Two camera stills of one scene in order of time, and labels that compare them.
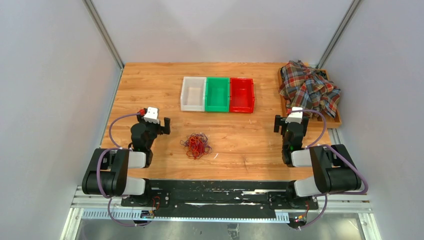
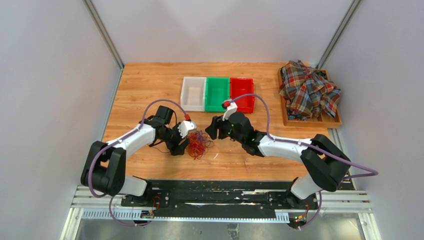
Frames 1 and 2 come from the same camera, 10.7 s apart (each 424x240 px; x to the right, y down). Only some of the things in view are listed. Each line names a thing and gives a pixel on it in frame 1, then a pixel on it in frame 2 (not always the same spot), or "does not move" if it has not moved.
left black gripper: (161, 129) → (177, 150)
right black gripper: (280, 121) → (217, 123)
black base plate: (221, 196) does not move
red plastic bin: (242, 95) does not move
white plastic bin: (193, 95) does not move
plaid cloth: (309, 88) does not move
